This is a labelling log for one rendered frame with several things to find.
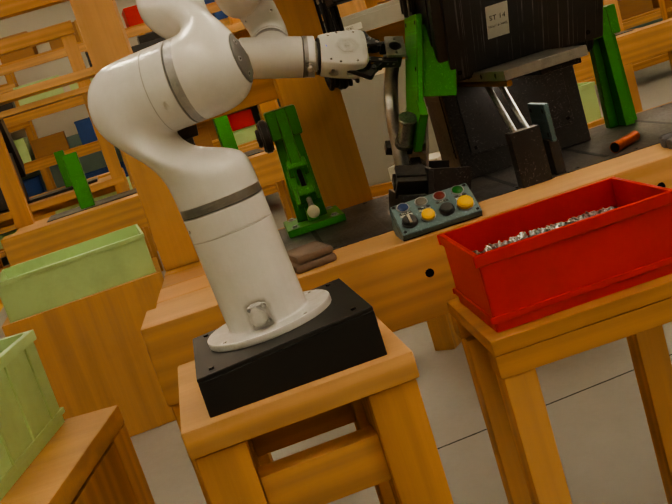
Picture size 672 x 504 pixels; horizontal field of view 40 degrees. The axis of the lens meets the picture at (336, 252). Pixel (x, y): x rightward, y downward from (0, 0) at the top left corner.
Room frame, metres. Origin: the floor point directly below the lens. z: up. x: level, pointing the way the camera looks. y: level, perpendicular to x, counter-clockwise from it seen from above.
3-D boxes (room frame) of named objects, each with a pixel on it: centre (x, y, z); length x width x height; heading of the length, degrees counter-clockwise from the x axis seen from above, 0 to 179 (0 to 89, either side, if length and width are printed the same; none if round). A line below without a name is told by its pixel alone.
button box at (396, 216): (1.64, -0.19, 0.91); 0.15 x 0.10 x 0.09; 94
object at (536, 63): (1.85, -0.45, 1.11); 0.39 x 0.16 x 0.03; 4
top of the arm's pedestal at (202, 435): (1.30, 0.12, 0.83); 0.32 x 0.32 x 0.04; 7
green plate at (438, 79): (1.88, -0.29, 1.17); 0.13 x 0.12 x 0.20; 94
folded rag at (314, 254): (1.65, 0.05, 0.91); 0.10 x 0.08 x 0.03; 14
